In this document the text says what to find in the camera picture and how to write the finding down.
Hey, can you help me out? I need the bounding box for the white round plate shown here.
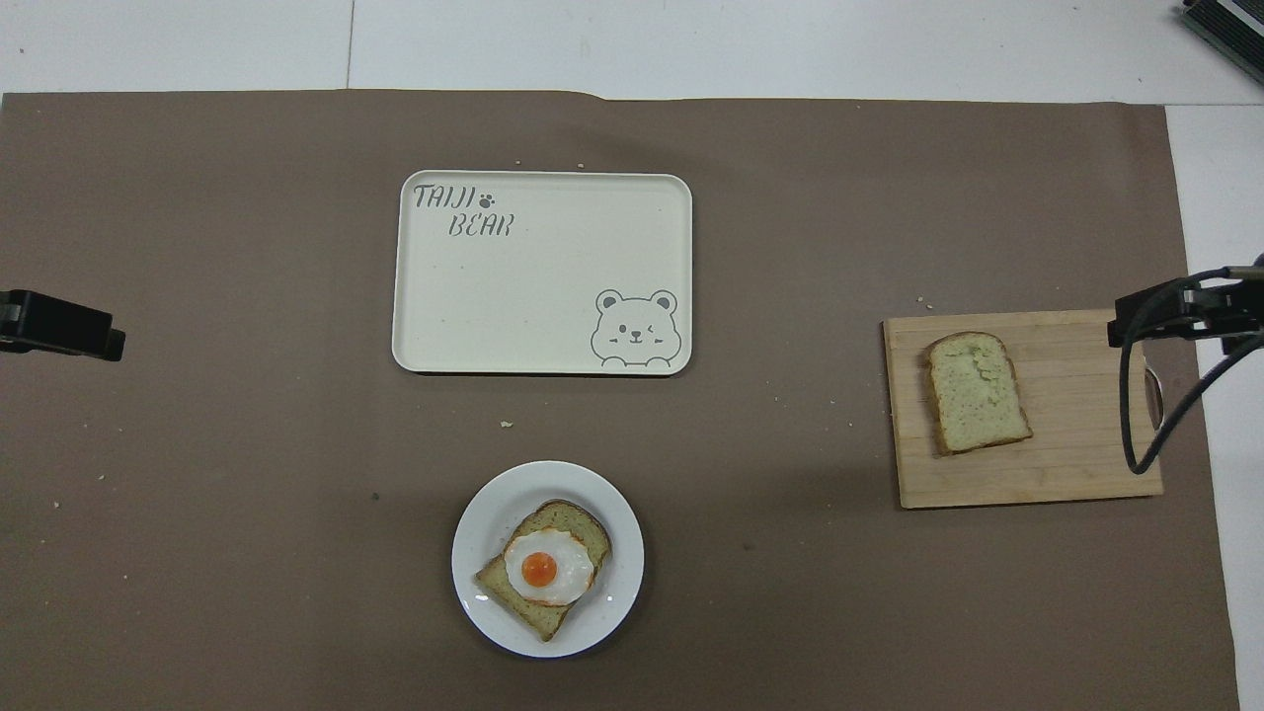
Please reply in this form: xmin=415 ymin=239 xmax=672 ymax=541
xmin=451 ymin=460 xmax=646 ymax=660

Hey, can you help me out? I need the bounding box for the cream tray with bear print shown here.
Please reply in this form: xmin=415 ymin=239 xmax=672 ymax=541
xmin=391 ymin=171 xmax=694 ymax=377

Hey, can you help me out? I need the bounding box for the fried egg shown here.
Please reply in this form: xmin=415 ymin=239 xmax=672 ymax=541
xmin=503 ymin=528 xmax=596 ymax=606

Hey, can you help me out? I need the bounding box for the bread slice under egg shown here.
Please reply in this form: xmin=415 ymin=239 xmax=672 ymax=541
xmin=474 ymin=499 xmax=613 ymax=643

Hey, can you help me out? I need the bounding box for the plain bread slice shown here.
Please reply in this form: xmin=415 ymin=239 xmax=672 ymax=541
xmin=923 ymin=331 xmax=1035 ymax=457

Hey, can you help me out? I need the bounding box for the wooden cutting board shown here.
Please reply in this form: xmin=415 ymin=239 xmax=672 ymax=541
xmin=882 ymin=308 xmax=1165 ymax=511

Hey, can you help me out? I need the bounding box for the black stand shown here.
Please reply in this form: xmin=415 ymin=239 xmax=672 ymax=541
xmin=1182 ymin=0 xmax=1264 ymax=60

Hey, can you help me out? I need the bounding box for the black cable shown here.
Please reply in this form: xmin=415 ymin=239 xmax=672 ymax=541
xmin=1119 ymin=265 xmax=1264 ymax=477

